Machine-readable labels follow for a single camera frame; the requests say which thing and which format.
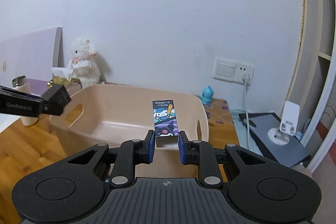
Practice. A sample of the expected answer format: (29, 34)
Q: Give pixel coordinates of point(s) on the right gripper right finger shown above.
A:
(203, 155)

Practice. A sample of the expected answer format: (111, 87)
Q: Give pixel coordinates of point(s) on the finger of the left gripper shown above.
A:
(18, 103)

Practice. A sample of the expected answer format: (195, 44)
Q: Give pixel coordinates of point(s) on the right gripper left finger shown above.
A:
(124, 159)

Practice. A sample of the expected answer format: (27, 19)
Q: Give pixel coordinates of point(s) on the cartoon printed small box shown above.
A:
(165, 124)

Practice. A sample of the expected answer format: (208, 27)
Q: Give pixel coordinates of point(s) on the small black box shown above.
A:
(55, 99)

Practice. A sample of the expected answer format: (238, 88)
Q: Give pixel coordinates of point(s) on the purple flower table mat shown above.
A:
(218, 114)

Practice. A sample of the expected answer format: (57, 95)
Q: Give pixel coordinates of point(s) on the lilac headboard panel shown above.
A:
(32, 55)

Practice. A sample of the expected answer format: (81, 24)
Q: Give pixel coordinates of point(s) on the beige plastic storage basket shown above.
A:
(115, 113)

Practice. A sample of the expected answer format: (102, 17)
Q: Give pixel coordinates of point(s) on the blue bird figurine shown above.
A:
(206, 95)

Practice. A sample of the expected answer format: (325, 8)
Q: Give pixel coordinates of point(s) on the gold tissue box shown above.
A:
(64, 77)

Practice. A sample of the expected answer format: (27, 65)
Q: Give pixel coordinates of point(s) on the white plush lamb toy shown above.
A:
(83, 64)

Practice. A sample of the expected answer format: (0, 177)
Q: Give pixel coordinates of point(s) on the white phone stand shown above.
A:
(288, 124)

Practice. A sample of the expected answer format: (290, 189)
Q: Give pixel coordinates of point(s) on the white wall switch socket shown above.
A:
(233, 71)

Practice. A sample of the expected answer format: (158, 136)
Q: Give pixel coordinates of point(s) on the white wardrobe door frame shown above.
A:
(319, 108)

